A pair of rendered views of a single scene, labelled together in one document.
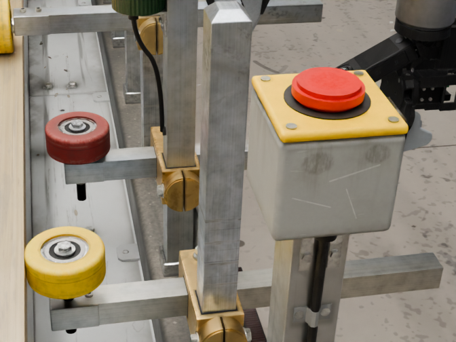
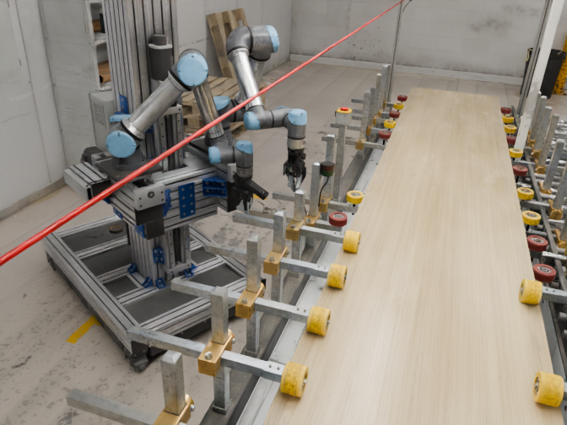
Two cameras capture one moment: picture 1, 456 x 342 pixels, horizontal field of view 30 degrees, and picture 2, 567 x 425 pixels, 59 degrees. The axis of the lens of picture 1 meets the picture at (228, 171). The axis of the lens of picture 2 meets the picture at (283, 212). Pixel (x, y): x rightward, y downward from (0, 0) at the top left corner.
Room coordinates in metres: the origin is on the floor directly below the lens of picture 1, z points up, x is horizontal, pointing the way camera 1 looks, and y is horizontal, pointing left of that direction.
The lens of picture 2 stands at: (2.73, 0.96, 1.93)
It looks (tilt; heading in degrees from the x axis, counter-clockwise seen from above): 28 degrees down; 210
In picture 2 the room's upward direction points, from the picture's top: 3 degrees clockwise
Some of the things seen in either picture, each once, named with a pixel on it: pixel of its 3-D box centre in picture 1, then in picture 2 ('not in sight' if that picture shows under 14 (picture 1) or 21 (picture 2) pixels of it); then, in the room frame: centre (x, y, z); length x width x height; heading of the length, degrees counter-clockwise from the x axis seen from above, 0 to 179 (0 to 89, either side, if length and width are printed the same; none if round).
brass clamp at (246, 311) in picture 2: not in sight; (251, 298); (1.67, 0.24, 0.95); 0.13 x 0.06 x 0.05; 13
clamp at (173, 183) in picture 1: (174, 167); (312, 221); (0.94, 0.07, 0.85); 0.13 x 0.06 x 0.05; 13
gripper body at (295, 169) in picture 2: not in sight; (294, 161); (1.01, 0.00, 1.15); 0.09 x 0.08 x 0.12; 13
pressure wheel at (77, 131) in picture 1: (79, 161); (337, 226); (0.93, 0.19, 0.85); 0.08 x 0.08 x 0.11
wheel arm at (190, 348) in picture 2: not in sight; (208, 352); (1.93, 0.28, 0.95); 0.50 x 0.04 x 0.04; 103
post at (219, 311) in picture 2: not in sight; (220, 357); (1.89, 0.29, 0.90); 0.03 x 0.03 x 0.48; 13
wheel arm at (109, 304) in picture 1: (251, 290); (314, 201); (0.72, -0.03, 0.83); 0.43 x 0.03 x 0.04; 103
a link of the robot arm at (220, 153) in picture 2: not in sight; (221, 153); (1.08, -0.33, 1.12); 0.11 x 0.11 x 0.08; 42
